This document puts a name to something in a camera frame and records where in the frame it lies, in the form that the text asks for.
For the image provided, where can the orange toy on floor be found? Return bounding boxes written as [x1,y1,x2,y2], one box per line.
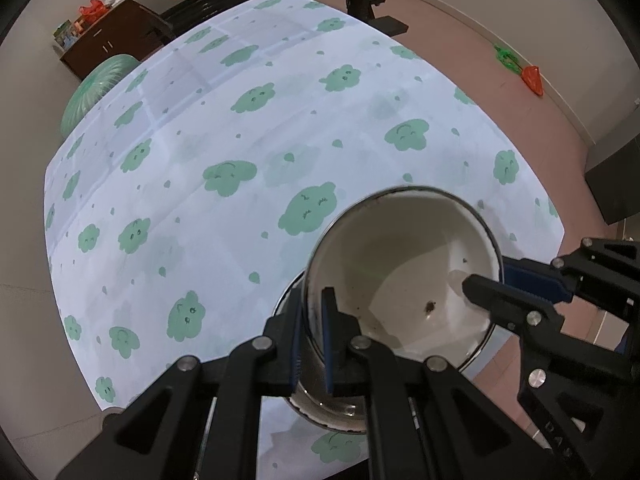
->
[521,65,544,96]

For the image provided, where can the orange plastic bag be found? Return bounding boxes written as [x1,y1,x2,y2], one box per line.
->
[78,0,108,24]

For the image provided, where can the cloud pattern tablecloth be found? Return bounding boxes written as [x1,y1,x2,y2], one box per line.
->
[43,0,566,480]

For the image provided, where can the small white enamel bowl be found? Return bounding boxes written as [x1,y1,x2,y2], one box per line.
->
[303,186,503,370]

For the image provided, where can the green toy on floor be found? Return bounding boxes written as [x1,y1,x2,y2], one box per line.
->
[494,44,522,75]

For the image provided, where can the dark wooden sideboard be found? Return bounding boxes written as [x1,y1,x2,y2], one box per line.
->
[58,0,175,80]

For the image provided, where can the green plastic stool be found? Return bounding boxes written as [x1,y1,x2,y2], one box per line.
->
[60,54,140,140]

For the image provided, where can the large white enamel bowl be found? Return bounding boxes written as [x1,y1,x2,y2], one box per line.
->
[271,271,371,434]

